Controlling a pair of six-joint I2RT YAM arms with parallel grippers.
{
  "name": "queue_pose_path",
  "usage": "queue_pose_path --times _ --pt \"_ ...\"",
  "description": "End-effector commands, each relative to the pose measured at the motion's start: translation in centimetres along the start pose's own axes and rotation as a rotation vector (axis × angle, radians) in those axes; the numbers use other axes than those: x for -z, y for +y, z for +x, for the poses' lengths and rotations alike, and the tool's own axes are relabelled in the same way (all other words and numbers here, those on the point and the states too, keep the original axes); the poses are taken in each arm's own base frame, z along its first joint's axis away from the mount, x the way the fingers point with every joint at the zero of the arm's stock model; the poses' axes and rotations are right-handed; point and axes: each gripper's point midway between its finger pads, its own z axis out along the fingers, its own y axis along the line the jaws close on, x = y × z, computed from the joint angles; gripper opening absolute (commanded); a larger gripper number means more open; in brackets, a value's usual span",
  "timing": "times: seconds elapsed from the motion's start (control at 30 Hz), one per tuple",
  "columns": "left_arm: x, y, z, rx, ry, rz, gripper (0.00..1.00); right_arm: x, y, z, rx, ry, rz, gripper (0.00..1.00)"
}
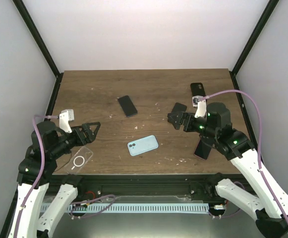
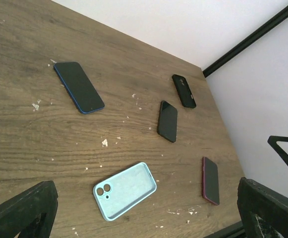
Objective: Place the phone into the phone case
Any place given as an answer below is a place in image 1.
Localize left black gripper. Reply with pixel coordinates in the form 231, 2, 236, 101
51, 122, 102, 158

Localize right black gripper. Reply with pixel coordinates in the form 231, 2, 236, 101
168, 112, 218, 139

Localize clear magsafe phone case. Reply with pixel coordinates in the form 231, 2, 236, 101
64, 146, 94, 175

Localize pink-edged black phone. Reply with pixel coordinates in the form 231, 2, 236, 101
194, 140, 212, 160

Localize light blue phone case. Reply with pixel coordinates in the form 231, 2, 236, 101
127, 135, 159, 156

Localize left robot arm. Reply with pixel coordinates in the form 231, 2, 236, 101
8, 121, 101, 238

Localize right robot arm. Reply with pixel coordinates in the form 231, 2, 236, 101
168, 102, 288, 238

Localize black phone case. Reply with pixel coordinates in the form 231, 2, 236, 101
190, 82, 206, 97

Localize blue-edged black phone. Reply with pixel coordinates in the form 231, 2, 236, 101
118, 95, 138, 117

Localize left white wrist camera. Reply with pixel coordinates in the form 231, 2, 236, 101
59, 109, 74, 133

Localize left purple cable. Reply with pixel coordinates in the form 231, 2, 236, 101
13, 114, 60, 238

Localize black aluminium frame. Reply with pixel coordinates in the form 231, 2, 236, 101
0, 0, 288, 238

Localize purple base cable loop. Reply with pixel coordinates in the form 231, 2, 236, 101
69, 194, 116, 220

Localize light blue slotted cable duct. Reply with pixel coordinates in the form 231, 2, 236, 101
41, 203, 209, 214

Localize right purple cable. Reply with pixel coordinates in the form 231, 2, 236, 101
199, 89, 288, 238

